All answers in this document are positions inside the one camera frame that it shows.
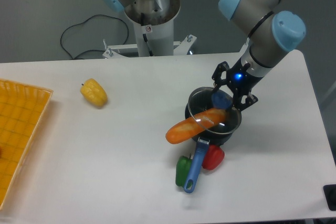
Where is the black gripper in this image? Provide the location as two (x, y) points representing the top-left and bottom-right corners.
(212, 59), (263, 111)

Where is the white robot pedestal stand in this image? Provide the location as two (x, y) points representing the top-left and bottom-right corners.
(104, 0), (197, 57)

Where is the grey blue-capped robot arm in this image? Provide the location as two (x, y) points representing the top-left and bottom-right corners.
(104, 0), (306, 111)

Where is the red toy bell pepper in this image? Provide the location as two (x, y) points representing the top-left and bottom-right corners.
(202, 145), (225, 170)

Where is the green toy bell pepper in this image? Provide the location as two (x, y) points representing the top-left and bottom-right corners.
(175, 156), (192, 187)

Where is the yellow toy bell pepper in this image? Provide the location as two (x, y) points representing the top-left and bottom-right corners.
(80, 78), (108, 108)

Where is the black object at table edge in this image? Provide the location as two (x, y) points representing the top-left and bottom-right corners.
(323, 184), (336, 211)

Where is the yellow plastic basket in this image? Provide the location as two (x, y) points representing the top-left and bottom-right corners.
(1, 79), (53, 209)

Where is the black cable on floor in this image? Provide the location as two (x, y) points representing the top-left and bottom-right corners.
(60, 14), (130, 60)

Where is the dark pot with blue handle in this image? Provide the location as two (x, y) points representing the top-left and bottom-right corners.
(183, 87), (242, 193)

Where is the glass lid with blue knob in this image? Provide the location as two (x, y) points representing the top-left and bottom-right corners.
(185, 87), (242, 137)

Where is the orange toy baguette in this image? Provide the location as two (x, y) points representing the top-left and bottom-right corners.
(165, 108), (228, 144)

